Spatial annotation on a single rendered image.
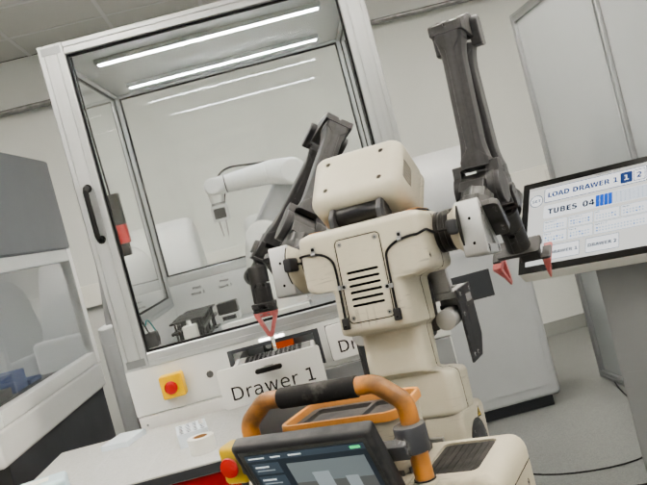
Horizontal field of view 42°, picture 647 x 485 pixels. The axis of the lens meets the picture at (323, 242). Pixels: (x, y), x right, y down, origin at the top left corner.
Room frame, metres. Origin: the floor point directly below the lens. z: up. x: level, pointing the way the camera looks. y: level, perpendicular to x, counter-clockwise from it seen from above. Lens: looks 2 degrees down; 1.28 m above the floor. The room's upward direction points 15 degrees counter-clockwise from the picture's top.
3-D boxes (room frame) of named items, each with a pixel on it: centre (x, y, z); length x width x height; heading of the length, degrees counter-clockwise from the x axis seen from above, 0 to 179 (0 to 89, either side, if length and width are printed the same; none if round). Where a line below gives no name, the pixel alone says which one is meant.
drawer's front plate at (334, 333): (2.62, -0.08, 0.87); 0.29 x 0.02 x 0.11; 91
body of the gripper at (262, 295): (2.40, 0.21, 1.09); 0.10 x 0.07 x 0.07; 179
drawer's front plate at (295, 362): (2.30, 0.23, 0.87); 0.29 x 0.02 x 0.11; 91
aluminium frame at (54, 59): (3.10, 0.20, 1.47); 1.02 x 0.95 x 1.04; 91
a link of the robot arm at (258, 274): (2.41, 0.21, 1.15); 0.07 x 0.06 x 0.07; 14
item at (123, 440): (2.51, 0.73, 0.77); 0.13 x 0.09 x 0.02; 166
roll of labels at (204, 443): (2.15, 0.43, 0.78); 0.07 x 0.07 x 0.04
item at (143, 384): (3.10, 0.20, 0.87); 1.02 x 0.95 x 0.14; 91
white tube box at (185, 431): (2.30, 0.48, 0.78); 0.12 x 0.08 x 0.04; 12
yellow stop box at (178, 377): (2.60, 0.56, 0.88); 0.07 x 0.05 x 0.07; 91
